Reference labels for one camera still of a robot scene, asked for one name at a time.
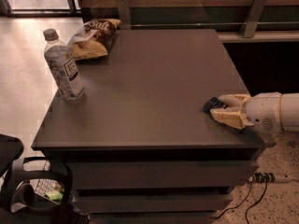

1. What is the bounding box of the black power cable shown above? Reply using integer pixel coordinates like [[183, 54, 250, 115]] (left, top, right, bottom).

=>
[[244, 182, 269, 224], [214, 182, 255, 221]]

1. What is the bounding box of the metal rail with brackets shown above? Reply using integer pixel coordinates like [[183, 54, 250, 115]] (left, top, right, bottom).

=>
[[117, 0, 299, 38]]

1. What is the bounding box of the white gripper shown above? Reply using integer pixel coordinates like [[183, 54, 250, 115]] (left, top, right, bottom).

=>
[[210, 92, 282, 133]]

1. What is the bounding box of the dark blue rxbar wrapper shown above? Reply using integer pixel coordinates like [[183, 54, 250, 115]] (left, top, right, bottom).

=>
[[203, 97, 227, 113]]

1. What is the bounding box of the white power strip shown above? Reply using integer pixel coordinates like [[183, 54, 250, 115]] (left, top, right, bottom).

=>
[[248, 172, 293, 185]]

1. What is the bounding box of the grey drawer cabinet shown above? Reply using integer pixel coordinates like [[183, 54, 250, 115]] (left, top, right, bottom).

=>
[[33, 30, 265, 224]]

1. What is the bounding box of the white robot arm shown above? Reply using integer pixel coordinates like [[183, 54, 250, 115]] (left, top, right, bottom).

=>
[[209, 92, 299, 133]]

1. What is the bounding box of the clear plastic water bottle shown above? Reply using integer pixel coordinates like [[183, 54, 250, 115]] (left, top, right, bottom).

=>
[[43, 29, 84, 101]]

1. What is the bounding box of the brown salt chip bag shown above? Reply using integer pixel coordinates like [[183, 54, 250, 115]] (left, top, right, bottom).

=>
[[67, 19, 121, 61]]

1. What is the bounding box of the black chair edge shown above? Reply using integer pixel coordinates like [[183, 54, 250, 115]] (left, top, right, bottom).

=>
[[0, 134, 24, 175]]

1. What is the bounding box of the black wire basket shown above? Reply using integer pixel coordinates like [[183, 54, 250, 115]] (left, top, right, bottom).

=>
[[1, 157, 90, 224]]

